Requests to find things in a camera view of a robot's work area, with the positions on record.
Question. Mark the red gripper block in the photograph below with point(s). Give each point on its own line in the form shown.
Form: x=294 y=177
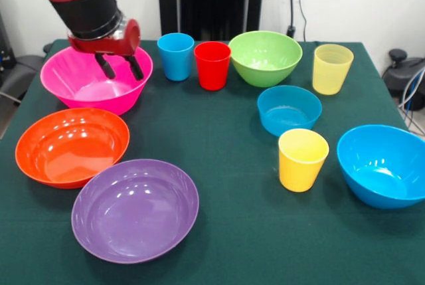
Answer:
x=109 y=46

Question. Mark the pink plastic bowl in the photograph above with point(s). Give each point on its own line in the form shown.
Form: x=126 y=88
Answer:
x=76 y=79

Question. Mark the blue plastic cup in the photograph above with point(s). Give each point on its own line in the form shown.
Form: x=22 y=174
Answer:
x=176 y=62

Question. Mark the red plastic cup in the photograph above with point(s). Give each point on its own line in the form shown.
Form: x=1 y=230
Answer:
x=212 y=72

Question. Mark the orange plastic bowl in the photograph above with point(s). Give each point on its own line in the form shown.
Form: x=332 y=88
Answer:
x=71 y=149

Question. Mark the black floor device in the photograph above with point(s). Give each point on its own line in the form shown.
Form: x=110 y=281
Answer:
x=398 y=75
x=16 y=72

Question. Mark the dark green table cloth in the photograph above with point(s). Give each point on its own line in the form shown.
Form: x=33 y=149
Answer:
x=216 y=125

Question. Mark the purple plastic bowl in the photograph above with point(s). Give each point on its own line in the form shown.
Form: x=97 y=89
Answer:
x=133 y=212

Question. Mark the green plastic bowl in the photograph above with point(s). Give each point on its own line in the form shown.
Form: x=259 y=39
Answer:
x=265 y=72

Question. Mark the small dark blue bowl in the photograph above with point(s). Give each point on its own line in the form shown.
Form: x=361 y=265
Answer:
x=289 y=115

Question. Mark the yellow plastic cup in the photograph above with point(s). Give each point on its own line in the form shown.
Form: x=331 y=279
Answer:
x=299 y=172

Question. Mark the translucent yellow-green plastic cup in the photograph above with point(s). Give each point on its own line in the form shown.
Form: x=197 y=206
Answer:
x=330 y=75

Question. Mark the large light blue bowl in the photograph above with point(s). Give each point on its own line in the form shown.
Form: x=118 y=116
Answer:
x=382 y=172

